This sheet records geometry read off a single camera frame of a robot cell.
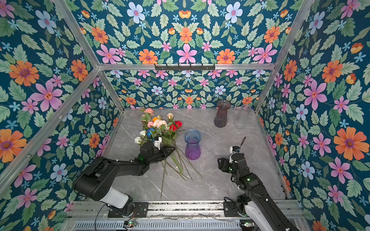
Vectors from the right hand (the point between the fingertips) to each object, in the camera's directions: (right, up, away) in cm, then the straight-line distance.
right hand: (221, 160), depth 83 cm
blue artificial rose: (-48, +16, +16) cm, 53 cm away
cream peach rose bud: (-35, +27, +29) cm, 53 cm away
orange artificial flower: (-45, +25, +25) cm, 57 cm away
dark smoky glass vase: (+3, +24, +19) cm, 31 cm away
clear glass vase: (+18, +25, +22) cm, 38 cm away
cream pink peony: (-42, +21, +19) cm, 51 cm away
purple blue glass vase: (-17, +14, -6) cm, 23 cm away
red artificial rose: (-31, +19, +16) cm, 39 cm away
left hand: (-27, +7, +4) cm, 28 cm away
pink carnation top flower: (-52, +31, +28) cm, 67 cm away
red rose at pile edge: (-28, +21, +25) cm, 43 cm away
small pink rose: (-49, +21, +22) cm, 58 cm away
